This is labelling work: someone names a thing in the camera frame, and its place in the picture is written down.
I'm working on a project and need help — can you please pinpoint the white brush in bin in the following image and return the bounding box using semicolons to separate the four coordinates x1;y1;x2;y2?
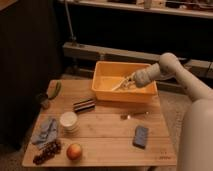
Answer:
111;79;126;91

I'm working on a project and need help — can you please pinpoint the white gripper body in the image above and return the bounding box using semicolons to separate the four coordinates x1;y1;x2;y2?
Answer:
133;63;161;88

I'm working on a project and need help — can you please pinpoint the yellow plastic bin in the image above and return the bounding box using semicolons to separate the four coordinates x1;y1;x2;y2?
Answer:
92;61;158;103

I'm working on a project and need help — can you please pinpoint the metal vertical pole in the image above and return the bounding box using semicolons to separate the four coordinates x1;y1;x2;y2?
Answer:
64;0;77;46

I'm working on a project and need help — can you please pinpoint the dark grape bunch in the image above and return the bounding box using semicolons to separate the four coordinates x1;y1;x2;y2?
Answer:
33;139;62;165

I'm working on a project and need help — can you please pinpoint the blue crumpled cloth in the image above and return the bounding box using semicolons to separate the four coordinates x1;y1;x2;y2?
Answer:
31;117;58;149

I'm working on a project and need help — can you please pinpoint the blue sponge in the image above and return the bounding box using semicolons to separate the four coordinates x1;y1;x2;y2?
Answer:
133;125;149;149

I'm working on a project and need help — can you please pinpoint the red yellow apple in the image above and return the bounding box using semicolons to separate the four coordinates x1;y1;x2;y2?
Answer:
66;143;83;160

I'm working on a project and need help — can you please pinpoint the white metal cup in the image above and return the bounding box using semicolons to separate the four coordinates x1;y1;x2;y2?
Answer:
59;112;78;133

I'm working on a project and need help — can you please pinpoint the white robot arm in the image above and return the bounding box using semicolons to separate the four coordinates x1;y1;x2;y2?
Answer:
120;53;213;171

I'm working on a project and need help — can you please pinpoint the upper shelf board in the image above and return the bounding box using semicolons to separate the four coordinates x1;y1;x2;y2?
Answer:
57;0;213;20

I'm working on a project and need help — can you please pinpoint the wooden table board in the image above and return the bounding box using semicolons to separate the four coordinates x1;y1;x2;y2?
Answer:
21;78;178;167

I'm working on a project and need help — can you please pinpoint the small dark round object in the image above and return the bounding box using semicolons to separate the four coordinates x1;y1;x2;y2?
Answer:
37;93;50;109

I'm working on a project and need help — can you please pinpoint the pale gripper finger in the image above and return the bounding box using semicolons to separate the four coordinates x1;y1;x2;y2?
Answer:
123;72;135;83
118;82;136;91

